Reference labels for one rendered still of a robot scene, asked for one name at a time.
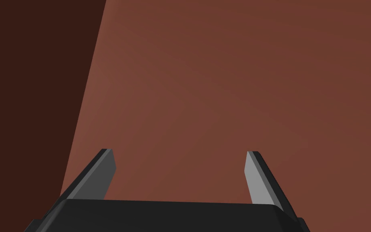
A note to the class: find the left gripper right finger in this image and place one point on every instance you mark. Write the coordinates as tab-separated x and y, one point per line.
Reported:
262	183

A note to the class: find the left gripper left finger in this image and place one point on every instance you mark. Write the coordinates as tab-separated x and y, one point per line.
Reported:
96	179

